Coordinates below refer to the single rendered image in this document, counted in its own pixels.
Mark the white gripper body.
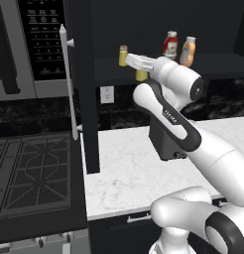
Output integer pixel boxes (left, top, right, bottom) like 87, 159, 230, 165
126, 53, 158, 72

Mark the yellow shaker with brown cap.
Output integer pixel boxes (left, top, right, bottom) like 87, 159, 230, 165
118, 45, 129, 67

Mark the red ketchup bottle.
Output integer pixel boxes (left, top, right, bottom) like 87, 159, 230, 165
162, 30, 179, 61

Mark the orange condiment bottle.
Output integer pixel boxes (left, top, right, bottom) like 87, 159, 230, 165
179, 36, 197, 67

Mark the black cabinet door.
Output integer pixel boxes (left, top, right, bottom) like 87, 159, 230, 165
65, 0, 101, 175

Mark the grey microwave oven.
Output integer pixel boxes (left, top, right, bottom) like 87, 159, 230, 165
0, 0, 74, 102

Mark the black gas hob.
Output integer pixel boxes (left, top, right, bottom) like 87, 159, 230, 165
0, 131, 89, 246

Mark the black drawer front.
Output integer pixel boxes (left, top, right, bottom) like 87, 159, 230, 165
88, 196, 229, 254

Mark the silver hob knob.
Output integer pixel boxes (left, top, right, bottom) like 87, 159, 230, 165
61, 231, 74, 244
34, 235, 48, 249
0, 242, 13, 254

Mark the white wall outlet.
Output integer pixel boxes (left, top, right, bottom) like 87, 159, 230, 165
99, 85, 115, 105

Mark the white cabinet door handle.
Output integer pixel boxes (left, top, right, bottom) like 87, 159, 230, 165
59, 24, 84, 142

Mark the black wall cabinet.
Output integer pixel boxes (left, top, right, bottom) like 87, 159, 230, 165
65, 0, 244, 87

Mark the black microwave handle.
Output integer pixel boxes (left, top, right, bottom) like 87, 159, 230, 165
0, 0, 22, 95

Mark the silver drawer handle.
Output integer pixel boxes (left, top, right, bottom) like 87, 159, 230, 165
126, 212, 153, 225

